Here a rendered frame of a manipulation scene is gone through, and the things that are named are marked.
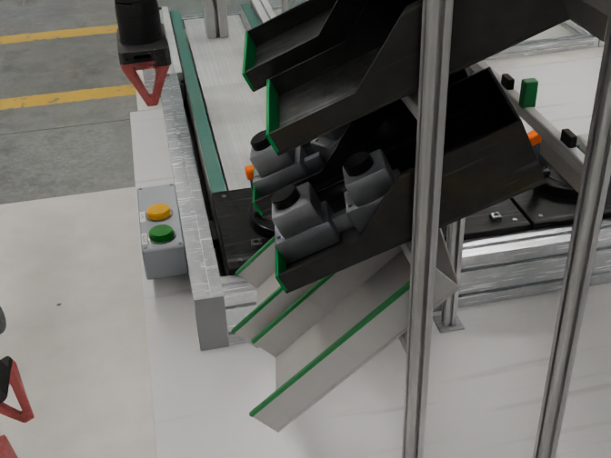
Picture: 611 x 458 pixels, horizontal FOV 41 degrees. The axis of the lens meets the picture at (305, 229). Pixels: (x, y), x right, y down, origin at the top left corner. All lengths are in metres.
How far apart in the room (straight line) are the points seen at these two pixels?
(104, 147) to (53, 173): 0.29
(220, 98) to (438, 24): 1.30
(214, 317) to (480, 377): 0.40
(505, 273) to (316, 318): 0.43
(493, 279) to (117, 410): 0.61
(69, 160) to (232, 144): 2.13
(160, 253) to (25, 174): 2.44
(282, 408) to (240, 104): 1.08
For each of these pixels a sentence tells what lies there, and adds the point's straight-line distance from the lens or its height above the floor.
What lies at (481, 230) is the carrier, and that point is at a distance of 1.35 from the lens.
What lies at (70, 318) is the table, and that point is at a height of 0.86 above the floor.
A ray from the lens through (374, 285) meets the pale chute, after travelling 0.97.
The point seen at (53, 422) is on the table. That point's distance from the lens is 1.23.
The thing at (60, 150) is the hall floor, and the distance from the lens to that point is 3.91.
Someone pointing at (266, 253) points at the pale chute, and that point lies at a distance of 1.14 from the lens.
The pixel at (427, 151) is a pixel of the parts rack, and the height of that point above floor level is 1.36.
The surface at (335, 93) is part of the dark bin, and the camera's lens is 0.80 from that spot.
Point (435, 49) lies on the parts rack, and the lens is 0.69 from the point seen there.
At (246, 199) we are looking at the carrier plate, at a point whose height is 0.97.
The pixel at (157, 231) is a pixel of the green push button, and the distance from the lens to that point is 1.37.
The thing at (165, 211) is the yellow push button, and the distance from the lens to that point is 1.42.
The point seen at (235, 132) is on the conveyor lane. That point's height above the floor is 0.92.
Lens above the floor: 1.70
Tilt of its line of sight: 33 degrees down
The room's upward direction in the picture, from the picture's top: 2 degrees counter-clockwise
